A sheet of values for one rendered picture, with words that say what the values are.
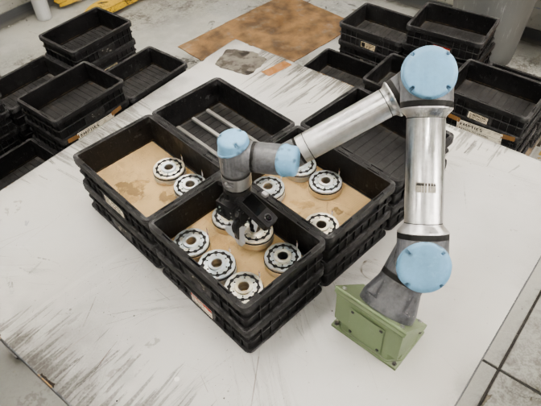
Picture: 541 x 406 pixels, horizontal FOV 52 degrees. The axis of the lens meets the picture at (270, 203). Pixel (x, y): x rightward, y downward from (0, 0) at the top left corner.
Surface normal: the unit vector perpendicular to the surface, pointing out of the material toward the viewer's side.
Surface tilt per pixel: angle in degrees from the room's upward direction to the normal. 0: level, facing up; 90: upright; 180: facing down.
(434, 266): 56
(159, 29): 0
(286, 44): 0
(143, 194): 0
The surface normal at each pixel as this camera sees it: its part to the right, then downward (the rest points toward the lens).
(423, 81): -0.17, -0.07
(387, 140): -0.03, -0.69
